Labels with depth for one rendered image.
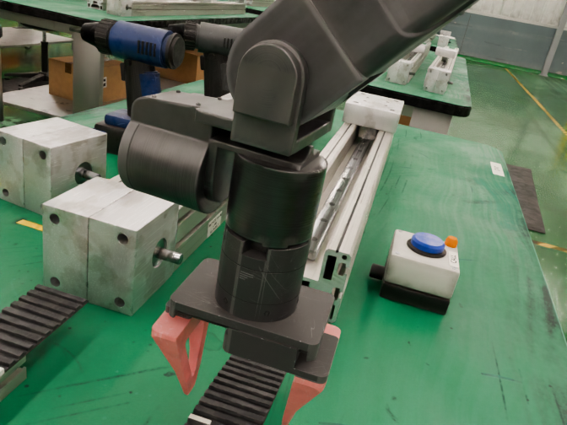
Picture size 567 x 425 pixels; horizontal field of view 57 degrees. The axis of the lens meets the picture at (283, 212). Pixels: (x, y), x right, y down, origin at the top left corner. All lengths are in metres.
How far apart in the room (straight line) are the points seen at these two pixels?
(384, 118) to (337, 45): 0.81
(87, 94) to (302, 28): 2.74
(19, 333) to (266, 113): 0.29
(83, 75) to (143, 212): 2.47
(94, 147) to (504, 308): 0.57
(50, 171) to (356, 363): 0.43
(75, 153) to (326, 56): 0.50
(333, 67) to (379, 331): 0.37
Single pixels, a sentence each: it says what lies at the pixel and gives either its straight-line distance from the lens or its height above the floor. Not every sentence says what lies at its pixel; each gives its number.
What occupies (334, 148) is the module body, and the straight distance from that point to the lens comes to 0.88.
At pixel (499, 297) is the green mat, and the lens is 0.74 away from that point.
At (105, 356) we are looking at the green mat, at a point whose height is 0.78.
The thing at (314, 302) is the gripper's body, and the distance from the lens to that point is 0.37.
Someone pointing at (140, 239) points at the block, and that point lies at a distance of 0.51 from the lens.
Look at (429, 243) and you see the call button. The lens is 0.64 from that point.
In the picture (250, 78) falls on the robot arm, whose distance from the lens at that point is 0.27.
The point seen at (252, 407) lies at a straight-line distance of 0.41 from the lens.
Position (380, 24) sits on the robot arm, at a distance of 0.26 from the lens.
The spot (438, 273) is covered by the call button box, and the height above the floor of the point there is 0.83.
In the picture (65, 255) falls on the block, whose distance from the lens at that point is 0.55.
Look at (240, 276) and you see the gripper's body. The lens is 0.33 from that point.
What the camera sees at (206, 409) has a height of 0.81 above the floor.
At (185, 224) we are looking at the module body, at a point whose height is 0.84.
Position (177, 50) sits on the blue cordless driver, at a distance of 0.90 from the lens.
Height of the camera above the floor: 1.10
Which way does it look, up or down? 24 degrees down
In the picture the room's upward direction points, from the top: 11 degrees clockwise
